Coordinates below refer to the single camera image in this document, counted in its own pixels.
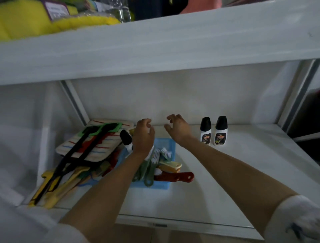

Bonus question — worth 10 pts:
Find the pink plastic funnel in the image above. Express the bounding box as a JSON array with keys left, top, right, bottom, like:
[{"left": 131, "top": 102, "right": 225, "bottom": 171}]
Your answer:
[{"left": 180, "top": 0, "right": 223, "bottom": 15}]

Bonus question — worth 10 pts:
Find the person's right hand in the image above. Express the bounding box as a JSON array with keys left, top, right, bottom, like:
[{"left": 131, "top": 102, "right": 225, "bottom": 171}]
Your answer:
[{"left": 164, "top": 114, "right": 194, "bottom": 148}]

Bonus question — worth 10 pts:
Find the yellow scouring cloth pack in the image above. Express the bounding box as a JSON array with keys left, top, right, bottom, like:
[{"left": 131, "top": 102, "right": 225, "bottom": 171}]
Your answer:
[{"left": 51, "top": 12, "right": 121, "bottom": 32}]

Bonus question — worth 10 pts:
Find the person's left forearm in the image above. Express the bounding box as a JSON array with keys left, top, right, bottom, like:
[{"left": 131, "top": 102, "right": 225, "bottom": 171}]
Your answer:
[{"left": 59, "top": 151, "right": 150, "bottom": 243}]

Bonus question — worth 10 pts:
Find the white black-capped bottle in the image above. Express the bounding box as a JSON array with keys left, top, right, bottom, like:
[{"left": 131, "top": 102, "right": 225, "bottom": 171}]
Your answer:
[
  {"left": 214, "top": 115, "right": 228, "bottom": 146},
  {"left": 200, "top": 117, "right": 212, "bottom": 145},
  {"left": 119, "top": 129, "right": 135, "bottom": 155}
]

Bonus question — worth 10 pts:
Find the yellow black handled tool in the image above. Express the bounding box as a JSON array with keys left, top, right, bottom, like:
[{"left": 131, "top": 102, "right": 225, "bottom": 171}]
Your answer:
[{"left": 28, "top": 169, "right": 60, "bottom": 207}]

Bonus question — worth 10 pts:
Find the striped cream pot holder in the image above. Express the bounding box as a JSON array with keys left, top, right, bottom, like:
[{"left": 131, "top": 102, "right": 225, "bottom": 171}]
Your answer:
[{"left": 55, "top": 119, "right": 135, "bottom": 163}]

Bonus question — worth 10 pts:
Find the dark red handled brush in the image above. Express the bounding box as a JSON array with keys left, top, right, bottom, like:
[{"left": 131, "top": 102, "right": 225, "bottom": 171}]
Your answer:
[{"left": 154, "top": 168, "right": 195, "bottom": 183}]

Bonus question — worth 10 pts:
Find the blue plastic basket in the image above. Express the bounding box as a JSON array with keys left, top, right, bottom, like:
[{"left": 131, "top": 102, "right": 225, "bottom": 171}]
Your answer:
[{"left": 116, "top": 137, "right": 176, "bottom": 190}]

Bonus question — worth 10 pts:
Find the person's left hand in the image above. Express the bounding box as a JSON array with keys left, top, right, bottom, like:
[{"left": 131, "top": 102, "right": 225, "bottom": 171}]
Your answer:
[{"left": 132, "top": 118, "right": 155, "bottom": 158}]

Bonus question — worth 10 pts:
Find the black box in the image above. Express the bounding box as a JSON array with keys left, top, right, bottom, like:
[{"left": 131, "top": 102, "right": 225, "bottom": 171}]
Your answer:
[{"left": 162, "top": 0, "right": 188, "bottom": 15}]

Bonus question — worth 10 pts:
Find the person's right forearm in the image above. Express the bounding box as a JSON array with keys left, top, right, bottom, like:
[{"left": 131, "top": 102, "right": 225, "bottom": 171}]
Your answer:
[{"left": 180, "top": 136, "right": 299, "bottom": 237}]

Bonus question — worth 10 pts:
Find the cream handled brush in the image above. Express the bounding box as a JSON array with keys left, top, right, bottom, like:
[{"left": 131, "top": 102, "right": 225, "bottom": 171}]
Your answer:
[{"left": 159, "top": 160, "right": 183, "bottom": 174}]

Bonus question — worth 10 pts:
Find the pack of yellow green sponges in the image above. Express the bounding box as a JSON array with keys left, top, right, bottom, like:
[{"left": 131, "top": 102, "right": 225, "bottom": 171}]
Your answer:
[{"left": 0, "top": 0, "right": 78, "bottom": 42}]

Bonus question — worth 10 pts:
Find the clear plastic bottle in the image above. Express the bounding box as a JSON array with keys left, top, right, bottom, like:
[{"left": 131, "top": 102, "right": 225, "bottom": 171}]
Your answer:
[{"left": 105, "top": 0, "right": 132, "bottom": 23}]

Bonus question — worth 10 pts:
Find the black tongs green card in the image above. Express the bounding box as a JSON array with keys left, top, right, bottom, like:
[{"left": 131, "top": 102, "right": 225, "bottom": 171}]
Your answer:
[{"left": 34, "top": 122, "right": 123, "bottom": 205}]

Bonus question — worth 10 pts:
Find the pile of colourful plastic utensils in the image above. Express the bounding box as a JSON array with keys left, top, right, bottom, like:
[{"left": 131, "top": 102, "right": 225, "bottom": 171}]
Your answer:
[{"left": 75, "top": 148, "right": 125, "bottom": 187}]

